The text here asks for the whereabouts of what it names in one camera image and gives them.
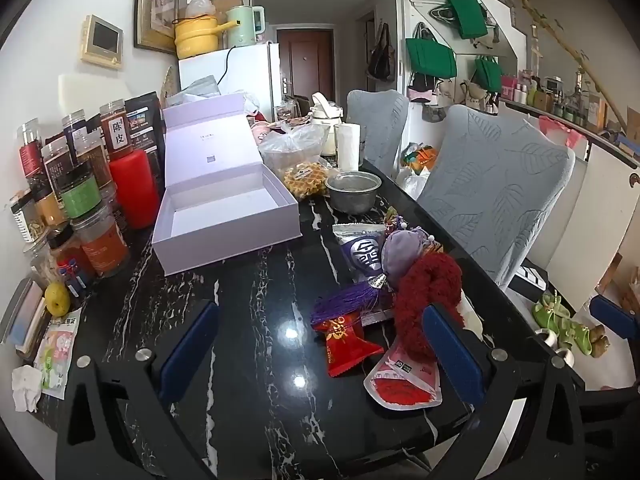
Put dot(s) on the yellow lemon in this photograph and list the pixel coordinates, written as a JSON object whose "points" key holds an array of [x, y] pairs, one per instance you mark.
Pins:
{"points": [[57, 299]]}

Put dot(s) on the red plastic bottle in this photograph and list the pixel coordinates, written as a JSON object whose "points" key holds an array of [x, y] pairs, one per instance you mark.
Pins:
{"points": [[132, 190]]}

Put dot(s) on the black white box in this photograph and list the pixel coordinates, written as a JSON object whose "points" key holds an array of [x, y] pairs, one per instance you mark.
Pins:
{"points": [[530, 277]]}

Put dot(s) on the pink plastic bag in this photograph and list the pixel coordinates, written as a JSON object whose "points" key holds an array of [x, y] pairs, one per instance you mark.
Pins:
{"points": [[557, 130]]}

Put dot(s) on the pink handbag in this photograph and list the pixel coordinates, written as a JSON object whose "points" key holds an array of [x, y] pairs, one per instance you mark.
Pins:
{"points": [[420, 92]]}

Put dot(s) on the yellow cooking pot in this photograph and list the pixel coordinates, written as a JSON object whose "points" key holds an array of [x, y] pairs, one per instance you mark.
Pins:
{"points": [[195, 35]]}

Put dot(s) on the red candy packet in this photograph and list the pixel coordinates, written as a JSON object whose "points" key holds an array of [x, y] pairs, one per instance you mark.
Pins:
{"points": [[347, 345]]}

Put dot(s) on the purple tassel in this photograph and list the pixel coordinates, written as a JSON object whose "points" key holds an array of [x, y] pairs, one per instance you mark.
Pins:
{"points": [[345, 302]]}

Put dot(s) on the cream water bottle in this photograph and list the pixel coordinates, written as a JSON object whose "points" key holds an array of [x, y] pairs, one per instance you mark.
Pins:
{"points": [[325, 125]]}

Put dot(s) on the white refrigerator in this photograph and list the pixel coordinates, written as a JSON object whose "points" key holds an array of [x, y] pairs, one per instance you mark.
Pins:
{"points": [[245, 70]]}

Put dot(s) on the dark hanging handbag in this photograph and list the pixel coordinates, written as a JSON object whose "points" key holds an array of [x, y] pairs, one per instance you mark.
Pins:
{"points": [[382, 55]]}

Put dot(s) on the framed picture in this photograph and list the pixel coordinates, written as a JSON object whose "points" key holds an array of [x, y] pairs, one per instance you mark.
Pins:
{"points": [[157, 5]]}

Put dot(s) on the grey plastic mailer bag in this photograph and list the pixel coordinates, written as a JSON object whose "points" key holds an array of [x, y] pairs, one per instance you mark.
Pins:
{"points": [[200, 89]]}

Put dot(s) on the black food bag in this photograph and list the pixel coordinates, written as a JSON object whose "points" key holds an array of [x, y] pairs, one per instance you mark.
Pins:
{"points": [[145, 120]]}

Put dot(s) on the pale green electric kettle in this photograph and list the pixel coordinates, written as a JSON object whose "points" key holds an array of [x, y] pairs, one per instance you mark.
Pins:
{"points": [[242, 25]]}

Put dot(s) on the pink cartoon cup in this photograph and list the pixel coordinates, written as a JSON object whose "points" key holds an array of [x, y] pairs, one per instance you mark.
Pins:
{"points": [[260, 132]]}

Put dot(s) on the grey covered chair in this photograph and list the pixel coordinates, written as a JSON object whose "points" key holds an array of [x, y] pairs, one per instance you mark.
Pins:
{"points": [[495, 185], [375, 125]]}

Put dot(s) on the white paper roll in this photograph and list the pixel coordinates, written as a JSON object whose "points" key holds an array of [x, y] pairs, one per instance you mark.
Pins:
{"points": [[348, 147]]}

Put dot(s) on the red fluffy scrunchie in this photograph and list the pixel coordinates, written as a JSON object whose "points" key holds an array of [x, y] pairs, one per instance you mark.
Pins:
{"points": [[425, 280]]}

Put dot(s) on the metal bowl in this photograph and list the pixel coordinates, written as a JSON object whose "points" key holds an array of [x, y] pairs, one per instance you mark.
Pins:
{"points": [[352, 195]]}

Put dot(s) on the silver purple snack packet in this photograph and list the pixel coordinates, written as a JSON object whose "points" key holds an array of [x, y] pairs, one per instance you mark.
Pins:
{"points": [[360, 255]]}

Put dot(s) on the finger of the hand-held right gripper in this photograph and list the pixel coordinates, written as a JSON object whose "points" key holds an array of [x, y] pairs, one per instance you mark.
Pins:
{"points": [[612, 310], [607, 405]]}

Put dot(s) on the green tote bag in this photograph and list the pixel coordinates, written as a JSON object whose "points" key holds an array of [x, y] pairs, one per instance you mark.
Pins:
{"points": [[487, 74], [467, 15], [430, 57]]}

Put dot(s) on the white green packet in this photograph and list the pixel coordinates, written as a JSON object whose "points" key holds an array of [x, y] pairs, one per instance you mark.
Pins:
{"points": [[55, 355]]}

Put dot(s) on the crumpled white tissue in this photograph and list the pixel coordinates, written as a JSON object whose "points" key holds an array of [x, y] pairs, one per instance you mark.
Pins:
{"points": [[25, 387]]}

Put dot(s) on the brown door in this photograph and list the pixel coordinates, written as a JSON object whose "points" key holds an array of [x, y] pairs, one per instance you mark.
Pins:
{"points": [[305, 60]]}

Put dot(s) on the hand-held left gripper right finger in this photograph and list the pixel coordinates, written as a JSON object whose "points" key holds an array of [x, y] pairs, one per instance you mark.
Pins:
{"points": [[450, 350]]}

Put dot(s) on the row of cosmetic bottles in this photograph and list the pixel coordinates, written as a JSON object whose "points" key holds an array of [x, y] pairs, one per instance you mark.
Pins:
{"points": [[550, 97]]}

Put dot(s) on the wall intercom panel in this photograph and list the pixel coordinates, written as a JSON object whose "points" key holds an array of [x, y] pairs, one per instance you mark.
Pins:
{"points": [[102, 40]]}

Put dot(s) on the white handbag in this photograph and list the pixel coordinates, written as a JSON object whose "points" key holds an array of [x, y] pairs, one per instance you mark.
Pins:
{"points": [[472, 94]]}

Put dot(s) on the cluster of clear spice jars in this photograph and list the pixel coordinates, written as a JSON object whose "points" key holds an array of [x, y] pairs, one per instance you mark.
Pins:
{"points": [[80, 192]]}

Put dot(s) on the woven straw fan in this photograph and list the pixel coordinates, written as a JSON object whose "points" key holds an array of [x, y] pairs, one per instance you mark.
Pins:
{"points": [[172, 82]]}

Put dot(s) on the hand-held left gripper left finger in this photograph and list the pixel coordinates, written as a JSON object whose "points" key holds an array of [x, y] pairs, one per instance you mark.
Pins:
{"points": [[192, 340]]}

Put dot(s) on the lilac gift box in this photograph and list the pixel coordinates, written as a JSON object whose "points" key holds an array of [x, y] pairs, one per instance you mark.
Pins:
{"points": [[220, 215]]}

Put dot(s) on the metal tin box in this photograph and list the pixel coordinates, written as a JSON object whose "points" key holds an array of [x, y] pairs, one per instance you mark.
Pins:
{"points": [[25, 315]]}

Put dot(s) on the clear bag on pot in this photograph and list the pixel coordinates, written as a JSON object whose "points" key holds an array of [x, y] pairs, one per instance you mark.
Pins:
{"points": [[200, 5]]}

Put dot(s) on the green sandal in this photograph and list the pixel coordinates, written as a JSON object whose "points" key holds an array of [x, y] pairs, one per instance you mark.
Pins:
{"points": [[547, 310], [580, 337]]}

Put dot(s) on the bagged waffle cookie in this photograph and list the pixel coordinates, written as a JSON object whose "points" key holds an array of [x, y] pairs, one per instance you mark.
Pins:
{"points": [[302, 180]]}

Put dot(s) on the pink red pouch packet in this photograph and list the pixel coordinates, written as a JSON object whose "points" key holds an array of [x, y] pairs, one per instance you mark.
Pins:
{"points": [[400, 385]]}

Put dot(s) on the clear plastic bag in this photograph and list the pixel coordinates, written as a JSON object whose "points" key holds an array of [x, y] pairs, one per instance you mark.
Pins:
{"points": [[292, 147]]}

